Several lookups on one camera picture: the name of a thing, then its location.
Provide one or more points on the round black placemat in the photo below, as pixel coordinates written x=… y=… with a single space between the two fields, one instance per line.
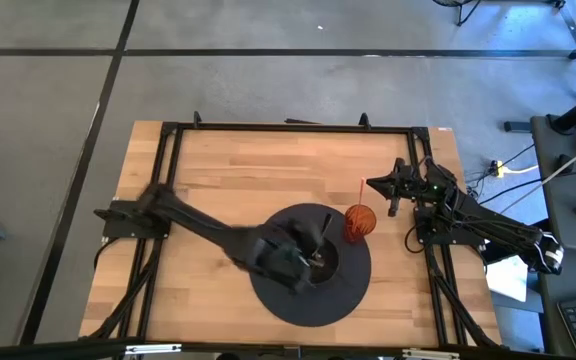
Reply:
x=338 y=300

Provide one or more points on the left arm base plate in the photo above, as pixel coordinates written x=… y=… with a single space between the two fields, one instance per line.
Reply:
x=118 y=222

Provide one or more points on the black frame crossbeam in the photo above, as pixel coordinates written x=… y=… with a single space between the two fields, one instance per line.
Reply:
x=68 y=348

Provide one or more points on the black aluminium table frame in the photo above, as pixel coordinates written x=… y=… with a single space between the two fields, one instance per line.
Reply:
x=293 y=128

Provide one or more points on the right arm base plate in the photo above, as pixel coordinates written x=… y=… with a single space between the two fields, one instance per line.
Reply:
x=427 y=234

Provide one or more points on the orange translucent cup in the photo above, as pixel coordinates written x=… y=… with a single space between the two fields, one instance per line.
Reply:
x=363 y=222

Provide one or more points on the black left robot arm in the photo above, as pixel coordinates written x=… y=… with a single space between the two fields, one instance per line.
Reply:
x=193 y=222

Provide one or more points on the silver frame bracket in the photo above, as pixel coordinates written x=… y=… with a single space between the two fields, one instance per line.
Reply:
x=153 y=349
x=430 y=354

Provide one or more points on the orange straw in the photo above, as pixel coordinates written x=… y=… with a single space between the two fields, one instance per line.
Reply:
x=361 y=192

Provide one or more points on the black frame clamp knob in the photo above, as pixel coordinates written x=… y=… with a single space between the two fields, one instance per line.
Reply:
x=196 y=120
x=364 y=121

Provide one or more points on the white sheet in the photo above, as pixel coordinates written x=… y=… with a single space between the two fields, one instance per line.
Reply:
x=508 y=277

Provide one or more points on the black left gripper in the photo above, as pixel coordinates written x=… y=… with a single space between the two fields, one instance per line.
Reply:
x=278 y=257

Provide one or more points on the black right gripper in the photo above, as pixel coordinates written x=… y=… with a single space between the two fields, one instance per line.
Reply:
x=415 y=186

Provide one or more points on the yellow power plug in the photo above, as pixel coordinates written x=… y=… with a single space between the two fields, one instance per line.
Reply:
x=499 y=169

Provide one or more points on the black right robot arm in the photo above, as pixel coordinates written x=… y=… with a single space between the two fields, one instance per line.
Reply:
x=508 y=232

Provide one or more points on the black bowl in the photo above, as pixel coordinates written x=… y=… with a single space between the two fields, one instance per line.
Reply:
x=330 y=267

